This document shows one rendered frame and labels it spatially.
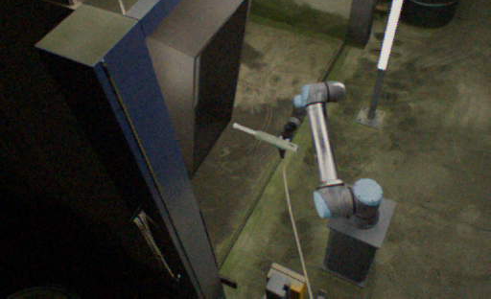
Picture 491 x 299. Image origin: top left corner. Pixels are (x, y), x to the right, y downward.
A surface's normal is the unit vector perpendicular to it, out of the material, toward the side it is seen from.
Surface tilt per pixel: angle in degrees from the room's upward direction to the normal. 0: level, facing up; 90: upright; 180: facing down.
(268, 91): 0
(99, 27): 0
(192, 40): 12
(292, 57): 0
